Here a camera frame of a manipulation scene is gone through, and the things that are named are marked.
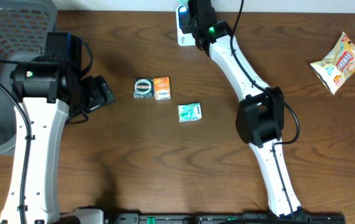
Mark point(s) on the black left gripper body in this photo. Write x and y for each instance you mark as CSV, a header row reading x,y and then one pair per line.
x,y
93,96

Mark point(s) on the round black lidded cup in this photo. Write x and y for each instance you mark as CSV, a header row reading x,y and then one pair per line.
x,y
143,88

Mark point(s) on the orange juice carton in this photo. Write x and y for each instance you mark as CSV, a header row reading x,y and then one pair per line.
x,y
162,89

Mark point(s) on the green tissue pack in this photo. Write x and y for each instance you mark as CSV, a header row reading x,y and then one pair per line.
x,y
190,112

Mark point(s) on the yellow blue snack bag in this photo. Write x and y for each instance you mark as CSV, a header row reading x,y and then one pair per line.
x,y
339,64

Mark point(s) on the teal candy wrapper bag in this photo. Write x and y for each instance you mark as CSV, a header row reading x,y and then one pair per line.
x,y
183,2

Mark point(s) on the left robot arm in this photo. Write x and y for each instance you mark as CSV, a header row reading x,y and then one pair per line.
x,y
49,95

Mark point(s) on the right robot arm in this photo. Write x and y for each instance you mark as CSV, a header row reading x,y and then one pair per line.
x,y
260,116

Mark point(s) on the white barcode scanner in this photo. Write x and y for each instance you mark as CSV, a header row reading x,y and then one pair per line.
x,y
183,39

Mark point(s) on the grey plastic mesh basket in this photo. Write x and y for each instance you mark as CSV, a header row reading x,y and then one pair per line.
x,y
24,25

